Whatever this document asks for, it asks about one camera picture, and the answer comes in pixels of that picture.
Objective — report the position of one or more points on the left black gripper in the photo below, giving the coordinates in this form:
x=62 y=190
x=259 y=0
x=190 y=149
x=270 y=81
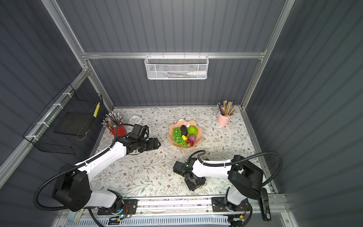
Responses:
x=152 y=146

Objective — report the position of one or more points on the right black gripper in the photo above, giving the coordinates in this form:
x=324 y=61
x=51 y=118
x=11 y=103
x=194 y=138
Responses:
x=191 y=187

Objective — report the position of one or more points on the green grape bunch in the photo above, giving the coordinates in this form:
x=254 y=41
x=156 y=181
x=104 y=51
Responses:
x=177 y=136

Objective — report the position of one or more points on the yellow lemon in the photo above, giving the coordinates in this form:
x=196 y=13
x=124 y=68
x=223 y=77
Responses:
x=184 y=137

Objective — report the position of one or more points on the dark avocado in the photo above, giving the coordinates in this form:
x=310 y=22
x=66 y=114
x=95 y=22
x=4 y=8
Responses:
x=184 y=130

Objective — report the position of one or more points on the purple fig fruit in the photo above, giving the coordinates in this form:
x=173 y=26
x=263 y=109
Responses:
x=192 y=138

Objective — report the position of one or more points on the green custard apple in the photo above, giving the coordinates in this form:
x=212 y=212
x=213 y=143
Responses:
x=192 y=130

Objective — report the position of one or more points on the pink faceted fruit bowl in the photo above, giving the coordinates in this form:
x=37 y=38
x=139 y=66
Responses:
x=187 y=124

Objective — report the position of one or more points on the red cherry cluster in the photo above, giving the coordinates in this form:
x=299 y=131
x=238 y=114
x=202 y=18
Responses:
x=189 y=143

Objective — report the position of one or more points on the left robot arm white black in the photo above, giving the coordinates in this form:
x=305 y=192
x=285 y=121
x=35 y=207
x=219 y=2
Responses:
x=73 y=189

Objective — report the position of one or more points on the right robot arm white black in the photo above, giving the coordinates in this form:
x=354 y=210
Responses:
x=245 y=177

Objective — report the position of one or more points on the white alarm clock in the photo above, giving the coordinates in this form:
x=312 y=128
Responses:
x=135 y=119

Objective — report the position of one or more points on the red pencil cup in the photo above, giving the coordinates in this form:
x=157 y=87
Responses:
x=121 y=131

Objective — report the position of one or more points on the pencils in red cup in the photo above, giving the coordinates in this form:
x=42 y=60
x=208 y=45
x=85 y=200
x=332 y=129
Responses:
x=112 y=120

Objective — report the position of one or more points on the pink pencil cup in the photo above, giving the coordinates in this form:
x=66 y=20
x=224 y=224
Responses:
x=223 y=120

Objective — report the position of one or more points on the pencils in pink cup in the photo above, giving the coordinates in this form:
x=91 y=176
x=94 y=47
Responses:
x=226 y=108

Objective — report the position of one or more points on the light blue brush tool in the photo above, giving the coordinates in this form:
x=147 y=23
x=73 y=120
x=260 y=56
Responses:
x=74 y=216

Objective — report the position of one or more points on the white wire mesh basket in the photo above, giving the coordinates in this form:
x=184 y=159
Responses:
x=178 y=68

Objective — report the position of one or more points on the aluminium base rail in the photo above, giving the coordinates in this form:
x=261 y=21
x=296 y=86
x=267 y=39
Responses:
x=187 y=205

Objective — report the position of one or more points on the black wire wall basket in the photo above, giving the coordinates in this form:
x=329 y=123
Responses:
x=71 y=126

